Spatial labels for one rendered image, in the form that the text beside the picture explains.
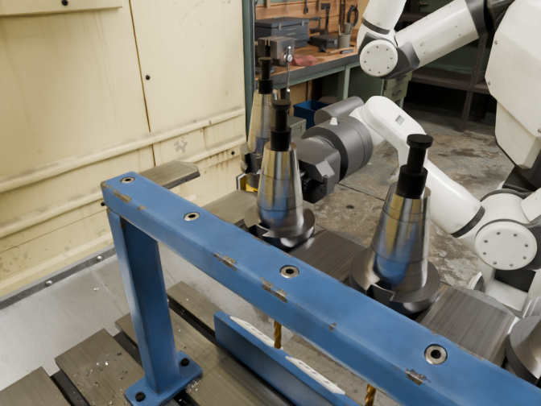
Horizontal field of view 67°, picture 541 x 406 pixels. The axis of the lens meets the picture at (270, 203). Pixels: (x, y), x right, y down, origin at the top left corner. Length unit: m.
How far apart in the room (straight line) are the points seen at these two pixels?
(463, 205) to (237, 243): 0.44
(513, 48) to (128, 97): 0.70
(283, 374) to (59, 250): 0.55
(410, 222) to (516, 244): 0.41
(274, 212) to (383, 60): 0.66
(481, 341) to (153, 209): 0.27
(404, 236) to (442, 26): 0.72
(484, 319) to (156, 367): 0.42
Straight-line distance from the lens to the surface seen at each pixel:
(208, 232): 0.34
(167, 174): 0.47
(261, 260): 0.31
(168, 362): 0.61
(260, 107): 0.46
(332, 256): 0.33
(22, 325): 0.93
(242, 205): 0.40
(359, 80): 3.77
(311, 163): 0.50
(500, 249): 0.68
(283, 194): 0.33
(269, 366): 0.61
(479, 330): 0.30
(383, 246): 0.28
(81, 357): 0.73
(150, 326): 0.54
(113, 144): 0.90
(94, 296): 0.94
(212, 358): 0.67
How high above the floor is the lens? 1.42
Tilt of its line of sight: 30 degrees down
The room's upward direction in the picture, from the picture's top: straight up
